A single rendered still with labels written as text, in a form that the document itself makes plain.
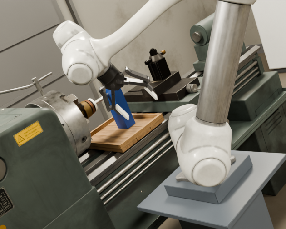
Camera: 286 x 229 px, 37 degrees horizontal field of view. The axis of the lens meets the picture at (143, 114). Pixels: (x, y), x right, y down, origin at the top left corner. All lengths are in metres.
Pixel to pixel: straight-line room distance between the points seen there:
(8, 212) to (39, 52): 2.66
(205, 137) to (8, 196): 0.72
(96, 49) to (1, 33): 2.72
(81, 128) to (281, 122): 1.45
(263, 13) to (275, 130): 2.02
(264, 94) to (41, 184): 1.55
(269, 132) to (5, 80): 2.30
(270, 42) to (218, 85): 3.37
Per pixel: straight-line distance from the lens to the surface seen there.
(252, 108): 2.58
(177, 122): 1.52
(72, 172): 1.70
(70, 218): 1.73
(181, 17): 5.51
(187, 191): 1.62
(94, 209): 1.79
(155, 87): 2.14
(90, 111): 2.00
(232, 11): 1.28
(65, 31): 1.41
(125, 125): 2.14
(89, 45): 1.28
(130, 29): 1.31
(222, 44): 1.29
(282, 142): 2.86
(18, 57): 3.99
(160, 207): 1.66
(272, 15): 4.54
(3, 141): 1.56
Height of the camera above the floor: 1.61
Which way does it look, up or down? 19 degrees down
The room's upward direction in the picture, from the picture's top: 23 degrees counter-clockwise
